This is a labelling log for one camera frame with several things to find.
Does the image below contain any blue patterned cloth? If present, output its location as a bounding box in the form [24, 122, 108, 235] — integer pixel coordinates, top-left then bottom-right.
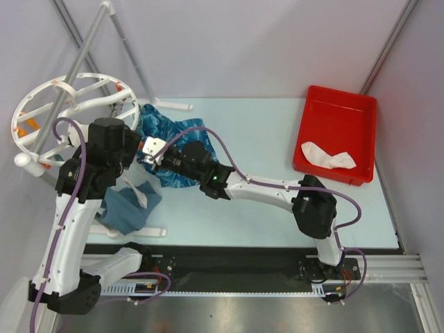
[135, 103, 219, 189]

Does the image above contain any white round clip hanger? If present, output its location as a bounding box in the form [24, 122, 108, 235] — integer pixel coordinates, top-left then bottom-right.
[10, 73, 139, 168]

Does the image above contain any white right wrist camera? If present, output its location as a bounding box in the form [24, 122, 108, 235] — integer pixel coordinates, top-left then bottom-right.
[142, 137, 167, 166]

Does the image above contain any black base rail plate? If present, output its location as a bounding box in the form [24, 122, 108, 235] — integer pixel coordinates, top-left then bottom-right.
[86, 244, 361, 296]

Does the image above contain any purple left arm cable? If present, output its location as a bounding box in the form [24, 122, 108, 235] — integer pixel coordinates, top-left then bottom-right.
[28, 117, 173, 333]

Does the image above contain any grey drying rack frame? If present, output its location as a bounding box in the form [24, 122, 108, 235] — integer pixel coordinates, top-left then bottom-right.
[13, 0, 194, 241]

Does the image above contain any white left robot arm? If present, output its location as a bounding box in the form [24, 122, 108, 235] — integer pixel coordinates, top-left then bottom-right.
[28, 118, 153, 315]

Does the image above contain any red plastic tray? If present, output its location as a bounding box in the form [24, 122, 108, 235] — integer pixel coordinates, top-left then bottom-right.
[293, 85, 377, 186]

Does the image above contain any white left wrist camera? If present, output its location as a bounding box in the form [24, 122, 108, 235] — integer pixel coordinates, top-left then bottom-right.
[58, 123, 89, 147]

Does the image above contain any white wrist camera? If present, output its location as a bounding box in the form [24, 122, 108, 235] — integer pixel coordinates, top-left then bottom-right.
[58, 123, 89, 147]
[142, 137, 167, 166]

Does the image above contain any grey blue sock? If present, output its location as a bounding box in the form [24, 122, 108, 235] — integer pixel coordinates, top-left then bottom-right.
[101, 182, 162, 235]

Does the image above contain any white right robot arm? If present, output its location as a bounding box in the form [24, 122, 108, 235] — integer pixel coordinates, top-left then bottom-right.
[142, 137, 345, 278]

